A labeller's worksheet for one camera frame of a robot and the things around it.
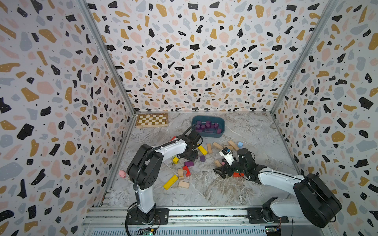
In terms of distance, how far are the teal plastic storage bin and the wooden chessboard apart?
0.73ft

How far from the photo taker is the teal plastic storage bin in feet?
3.56

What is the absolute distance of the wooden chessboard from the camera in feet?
3.67
